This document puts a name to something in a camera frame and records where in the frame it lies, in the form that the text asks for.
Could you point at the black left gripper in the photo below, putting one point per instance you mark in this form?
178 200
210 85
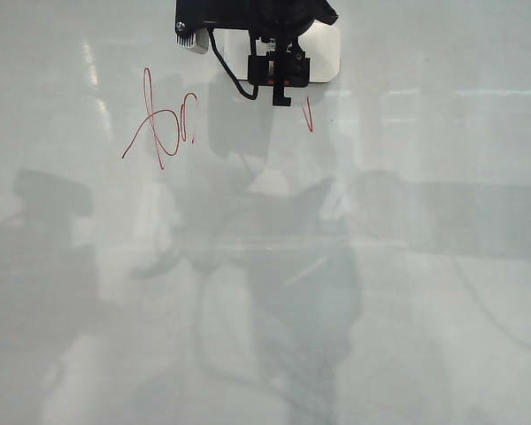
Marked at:
256 13

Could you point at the white whiteboard eraser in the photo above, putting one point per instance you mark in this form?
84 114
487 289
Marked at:
323 53

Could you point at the wrist camera with silver fins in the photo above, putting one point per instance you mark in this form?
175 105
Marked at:
188 40

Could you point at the red marker writing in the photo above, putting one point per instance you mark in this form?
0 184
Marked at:
152 117

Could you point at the glossy white whiteboard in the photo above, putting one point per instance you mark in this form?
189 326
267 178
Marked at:
425 310

